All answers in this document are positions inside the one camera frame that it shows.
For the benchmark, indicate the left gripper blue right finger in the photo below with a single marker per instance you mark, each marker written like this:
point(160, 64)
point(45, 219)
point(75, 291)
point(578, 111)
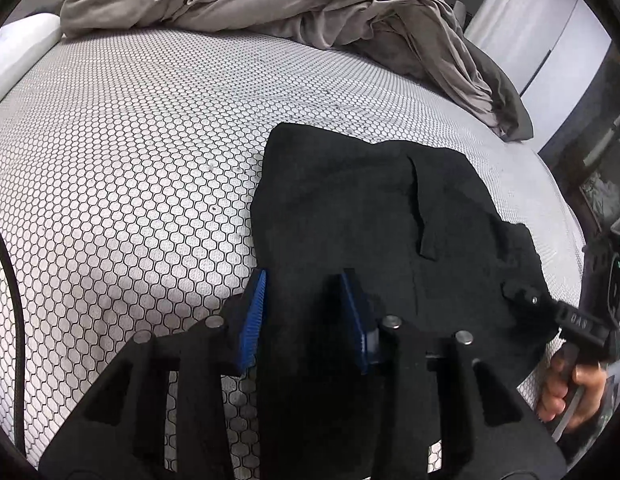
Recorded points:
point(361, 322)

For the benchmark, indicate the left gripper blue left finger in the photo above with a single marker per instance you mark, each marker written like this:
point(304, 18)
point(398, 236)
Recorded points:
point(251, 315)

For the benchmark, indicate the black pants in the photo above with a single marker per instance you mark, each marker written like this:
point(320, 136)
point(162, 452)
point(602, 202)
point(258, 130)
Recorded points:
point(421, 232)

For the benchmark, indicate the dark wooden shelf unit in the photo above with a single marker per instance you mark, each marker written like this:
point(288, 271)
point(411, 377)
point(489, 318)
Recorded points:
point(584, 153)

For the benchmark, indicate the honeycomb patterned mattress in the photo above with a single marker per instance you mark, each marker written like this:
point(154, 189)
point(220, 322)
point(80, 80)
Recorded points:
point(128, 163)

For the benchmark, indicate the grey rumpled duvet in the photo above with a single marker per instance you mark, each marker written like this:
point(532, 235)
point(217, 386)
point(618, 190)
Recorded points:
point(421, 39)

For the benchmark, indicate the white pillow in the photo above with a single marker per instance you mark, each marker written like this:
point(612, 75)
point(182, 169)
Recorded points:
point(22, 45)

